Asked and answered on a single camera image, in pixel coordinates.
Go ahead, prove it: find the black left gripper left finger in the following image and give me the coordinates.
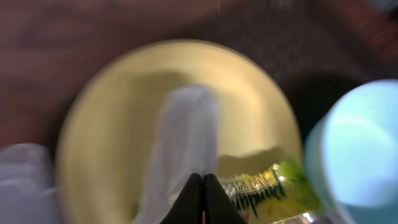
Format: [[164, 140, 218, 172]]
[[160, 174, 203, 224]]

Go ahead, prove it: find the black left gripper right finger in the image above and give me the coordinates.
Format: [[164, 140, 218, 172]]
[[204, 174, 246, 224]]

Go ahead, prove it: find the green yellow snack wrapper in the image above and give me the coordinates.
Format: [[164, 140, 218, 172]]
[[218, 159, 321, 223]]

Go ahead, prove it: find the yellow plate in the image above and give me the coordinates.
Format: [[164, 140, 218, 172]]
[[56, 40, 302, 224]]

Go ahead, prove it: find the light blue bowl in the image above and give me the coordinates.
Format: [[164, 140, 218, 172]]
[[304, 79, 397, 224]]

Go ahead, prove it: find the clear plastic bin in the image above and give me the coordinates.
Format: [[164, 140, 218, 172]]
[[1, 143, 65, 224]]

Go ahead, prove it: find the brown plastic tray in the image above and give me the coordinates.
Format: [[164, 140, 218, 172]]
[[1, 1, 397, 151]]

